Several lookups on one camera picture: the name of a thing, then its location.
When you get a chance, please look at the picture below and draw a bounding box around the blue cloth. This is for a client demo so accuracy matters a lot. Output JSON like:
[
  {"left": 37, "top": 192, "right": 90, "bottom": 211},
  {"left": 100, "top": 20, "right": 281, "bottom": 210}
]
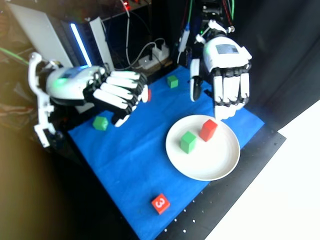
[{"left": 67, "top": 65, "right": 266, "bottom": 240}]

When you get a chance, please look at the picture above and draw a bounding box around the green cable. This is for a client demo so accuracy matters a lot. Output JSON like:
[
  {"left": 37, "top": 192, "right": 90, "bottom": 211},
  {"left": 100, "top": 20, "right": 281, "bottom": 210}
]
[{"left": 0, "top": 46, "right": 30, "bottom": 66}]

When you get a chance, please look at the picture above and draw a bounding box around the black perforated board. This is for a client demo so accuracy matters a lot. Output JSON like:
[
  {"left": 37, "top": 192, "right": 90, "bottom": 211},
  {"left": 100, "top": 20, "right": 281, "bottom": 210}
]
[{"left": 154, "top": 124, "right": 287, "bottom": 240}]

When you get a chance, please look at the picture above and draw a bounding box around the tall red block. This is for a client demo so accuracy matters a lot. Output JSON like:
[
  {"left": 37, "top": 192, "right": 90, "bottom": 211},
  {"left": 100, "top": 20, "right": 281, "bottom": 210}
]
[{"left": 199, "top": 119, "right": 219, "bottom": 143}]

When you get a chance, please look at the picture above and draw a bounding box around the green cube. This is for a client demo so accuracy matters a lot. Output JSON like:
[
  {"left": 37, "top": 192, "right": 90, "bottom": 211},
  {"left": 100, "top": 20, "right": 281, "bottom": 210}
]
[
  {"left": 180, "top": 130, "right": 198, "bottom": 154},
  {"left": 92, "top": 115, "right": 109, "bottom": 132},
  {"left": 166, "top": 75, "right": 179, "bottom": 89}
]

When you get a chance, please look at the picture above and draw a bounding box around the white hanging adapter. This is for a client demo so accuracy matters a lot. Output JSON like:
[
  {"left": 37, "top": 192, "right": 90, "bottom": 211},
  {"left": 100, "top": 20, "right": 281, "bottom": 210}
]
[{"left": 178, "top": 28, "right": 191, "bottom": 53}]

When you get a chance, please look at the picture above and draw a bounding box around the white power strip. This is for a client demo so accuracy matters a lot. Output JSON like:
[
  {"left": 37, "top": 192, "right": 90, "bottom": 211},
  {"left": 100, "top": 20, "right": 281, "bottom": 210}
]
[{"left": 138, "top": 42, "right": 171, "bottom": 70}]

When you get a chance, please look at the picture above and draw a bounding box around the white tower with blue light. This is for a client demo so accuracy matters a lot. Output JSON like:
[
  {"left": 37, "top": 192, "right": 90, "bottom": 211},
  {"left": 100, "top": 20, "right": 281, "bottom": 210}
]
[{"left": 6, "top": 2, "right": 116, "bottom": 114}]

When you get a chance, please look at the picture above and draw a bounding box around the red cube with number three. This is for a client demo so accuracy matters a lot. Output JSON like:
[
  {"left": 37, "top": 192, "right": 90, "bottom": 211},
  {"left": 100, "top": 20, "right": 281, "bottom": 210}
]
[{"left": 150, "top": 192, "right": 171, "bottom": 215}]

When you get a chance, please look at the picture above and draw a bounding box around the white round plate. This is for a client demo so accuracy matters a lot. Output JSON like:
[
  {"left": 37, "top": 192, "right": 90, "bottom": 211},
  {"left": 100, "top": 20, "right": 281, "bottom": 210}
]
[{"left": 165, "top": 114, "right": 241, "bottom": 182}]

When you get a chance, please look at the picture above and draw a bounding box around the white cable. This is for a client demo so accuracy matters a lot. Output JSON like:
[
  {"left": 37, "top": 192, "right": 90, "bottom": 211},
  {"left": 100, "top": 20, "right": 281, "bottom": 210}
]
[{"left": 119, "top": 0, "right": 141, "bottom": 71}]

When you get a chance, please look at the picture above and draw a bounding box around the small black clip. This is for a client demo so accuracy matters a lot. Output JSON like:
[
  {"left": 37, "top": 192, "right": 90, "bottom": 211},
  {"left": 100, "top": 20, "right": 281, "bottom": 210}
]
[{"left": 202, "top": 87, "right": 215, "bottom": 99}]

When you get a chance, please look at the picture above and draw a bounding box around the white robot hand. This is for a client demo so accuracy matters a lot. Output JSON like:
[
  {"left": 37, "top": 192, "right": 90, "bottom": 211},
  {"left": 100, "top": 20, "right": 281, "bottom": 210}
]
[
  {"left": 46, "top": 66, "right": 150, "bottom": 128},
  {"left": 189, "top": 34, "right": 253, "bottom": 123}
]

